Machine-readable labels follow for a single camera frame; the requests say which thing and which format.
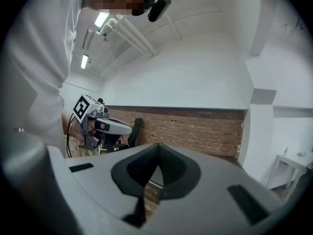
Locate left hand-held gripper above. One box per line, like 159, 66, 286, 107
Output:
72, 94, 133, 151

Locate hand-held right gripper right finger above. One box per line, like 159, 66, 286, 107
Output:
143, 142, 290, 235

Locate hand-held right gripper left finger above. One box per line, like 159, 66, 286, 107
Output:
64, 142, 159, 220

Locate person's left forearm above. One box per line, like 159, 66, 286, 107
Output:
61, 108, 85, 142

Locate black office chair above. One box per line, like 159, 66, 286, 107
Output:
128, 117, 145, 148

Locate white side table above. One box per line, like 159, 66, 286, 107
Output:
266, 150, 313, 191

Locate white ceiling pipes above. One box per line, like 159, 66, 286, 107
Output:
102, 15, 157, 58

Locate person's white t-shirt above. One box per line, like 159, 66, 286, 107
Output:
4, 0, 87, 154

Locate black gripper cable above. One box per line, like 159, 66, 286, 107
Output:
65, 112, 75, 159

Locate black head-worn camera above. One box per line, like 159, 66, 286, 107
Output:
147, 0, 172, 23

